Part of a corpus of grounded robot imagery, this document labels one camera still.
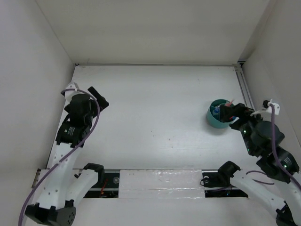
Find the teal round divided organizer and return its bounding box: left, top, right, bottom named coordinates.
left=206, top=99, right=233, bottom=129

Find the clear spray bottle blue cap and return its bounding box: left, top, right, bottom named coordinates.
left=212, top=106, right=220, bottom=116

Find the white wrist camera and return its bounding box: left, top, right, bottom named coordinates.
left=251, top=99, right=280, bottom=116
left=61, top=82, right=79, bottom=102

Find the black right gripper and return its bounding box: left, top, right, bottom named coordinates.
left=219, top=102, right=269, bottom=155

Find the pink pen with clear cap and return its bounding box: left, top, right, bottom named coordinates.
left=224, top=99, right=235, bottom=107

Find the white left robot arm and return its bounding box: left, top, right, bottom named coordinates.
left=25, top=90, right=109, bottom=226

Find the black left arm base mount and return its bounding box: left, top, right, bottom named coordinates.
left=74, top=163, right=120, bottom=198

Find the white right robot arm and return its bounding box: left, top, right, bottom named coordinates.
left=90, top=100, right=301, bottom=226

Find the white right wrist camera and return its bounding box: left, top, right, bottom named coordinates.
left=251, top=99, right=280, bottom=116

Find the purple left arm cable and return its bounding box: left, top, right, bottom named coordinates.
left=18, top=89, right=102, bottom=226

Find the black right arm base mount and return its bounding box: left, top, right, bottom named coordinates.
left=200, top=161, right=248, bottom=198

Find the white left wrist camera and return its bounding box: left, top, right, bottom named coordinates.
left=61, top=82, right=79, bottom=102

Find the aluminium rail at right edge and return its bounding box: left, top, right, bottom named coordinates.
left=234, top=64, right=255, bottom=109

